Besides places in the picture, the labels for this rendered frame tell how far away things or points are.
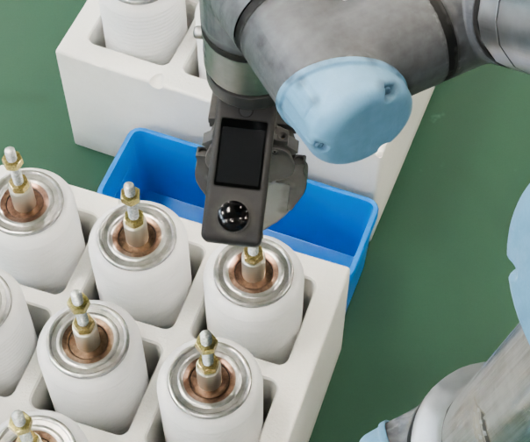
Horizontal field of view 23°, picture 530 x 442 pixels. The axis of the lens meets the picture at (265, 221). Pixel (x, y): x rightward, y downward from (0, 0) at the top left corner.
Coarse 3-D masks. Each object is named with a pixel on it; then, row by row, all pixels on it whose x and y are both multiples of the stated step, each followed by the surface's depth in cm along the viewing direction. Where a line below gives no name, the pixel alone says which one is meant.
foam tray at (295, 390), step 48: (192, 240) 130; (96, 288) 132; (192, 288) 127; (336, 288) 127; (144, 336) 125; (192, 336) 125; (336, 336) 134; (288, 384) 122; (96, 432) 119; (144, 432) 119; (288, 432) 119
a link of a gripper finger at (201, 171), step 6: (198, 150) 103; (204, 150) 104; (198, 156) 103; (204, 156) 103; (198, 162) 104; (204, 162) 104; (198, 168) 104; (204, 168) 104; (198, 174) 105; (204, 174) 105; (198, 180) 106; (204, 180) 106; (204, 186) 107; (204, 192) 107
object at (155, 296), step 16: (112, 208) 124; (96, 224) 124; (176, 224) 123; (96, 240) 122; (176, 240) 122; (96, 256) 121; (176, 256) 121; (96, 272) 123; (112, 272) 120; (128, 272) 120; (144, 272) 120; (160, 272) 121; (176, 272) 122; (112, 288) 122; (128, 288) 121; (144, 288) 121; (160, 288) 122; (176, 288) 124; (128, 304) 124; (144, 304) 124; (160, 304) 125; (176, 304) 127; (144, 320) 127; (160, 320) 127
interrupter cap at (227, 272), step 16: (224, 256) 121; (240, 256) 121; (272, 256) 121; (288, 256) 121; (224, 272) 120; (240, 272) 120; (272, 272) 120; (288, 272) 120; (224, 288) 119; (240, 288) 119; (256, 288) 119; (272, 288) 119; (288, 288) 119; (240, 304) 118; (256, 304) 118
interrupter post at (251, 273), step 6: (264, 258) 118; (246, 264) 117; (252, 264) 117; (258, 264) 117; (264, 264) 118; (246, 270) 118; (252, 270) 118; (258, 270) 118; (264, 270) 119; (246, 276) 119; (252, 276) 119; (258, 276) 119
